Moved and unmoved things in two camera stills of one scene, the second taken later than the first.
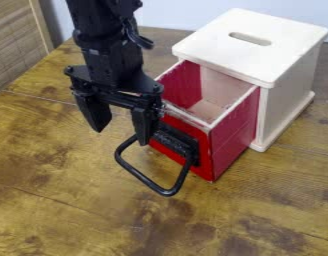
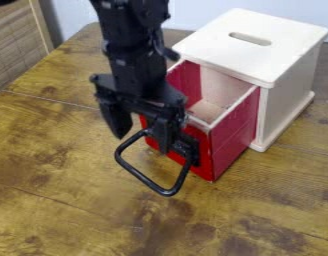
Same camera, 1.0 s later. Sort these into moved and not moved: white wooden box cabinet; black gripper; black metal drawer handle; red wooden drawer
Moved: black gripper
Not moved: red wooden drawer; white wooden box cabinet; black metal drawer handle
